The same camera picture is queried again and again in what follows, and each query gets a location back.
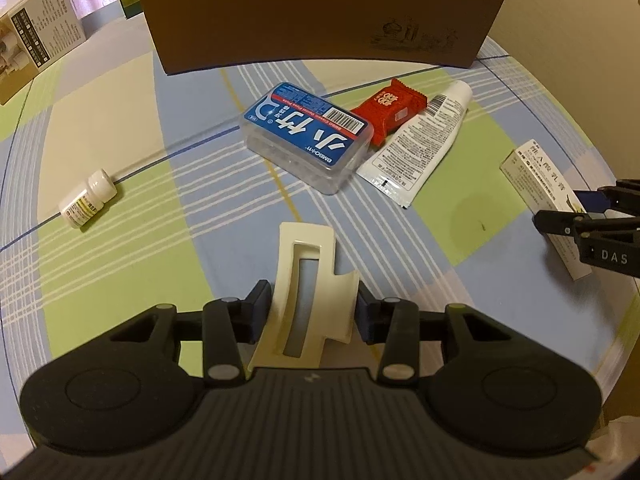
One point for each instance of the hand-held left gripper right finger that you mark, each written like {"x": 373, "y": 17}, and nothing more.
{"x": 364, "y": 317}

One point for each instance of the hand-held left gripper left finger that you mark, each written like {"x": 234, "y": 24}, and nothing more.
{"x": 259, "y": 310}

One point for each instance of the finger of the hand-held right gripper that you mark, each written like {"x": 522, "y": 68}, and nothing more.
{"x": 592, "y": 199}
{"x": 557, "y": 222}

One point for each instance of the white ointment box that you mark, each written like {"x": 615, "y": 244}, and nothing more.
{"x": 535, "y": 170}

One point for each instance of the cream hair clip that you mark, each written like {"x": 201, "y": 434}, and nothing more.
{"x": 305, "y": 234}

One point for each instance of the clear floss box blue label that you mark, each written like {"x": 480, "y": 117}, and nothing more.
{"x": 300, "y": 130}

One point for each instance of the red candy packet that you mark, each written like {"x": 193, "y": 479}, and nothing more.
{"x": 390, "y": 107}

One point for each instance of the brown cardboard box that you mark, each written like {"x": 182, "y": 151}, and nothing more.
{"x": 300, "y": 20}

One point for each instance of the checked tablecloth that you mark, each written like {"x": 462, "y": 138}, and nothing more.
{"x": 150, "y": 240}

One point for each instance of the white cream tube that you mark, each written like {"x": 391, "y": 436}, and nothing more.
{"x": 425, "y": 145}

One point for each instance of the white pill bottle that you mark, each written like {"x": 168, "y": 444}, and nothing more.
{"x": 87, "y": 200}

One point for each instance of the white printed product box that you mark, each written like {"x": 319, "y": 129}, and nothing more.
{"x": 45, "y": 35}

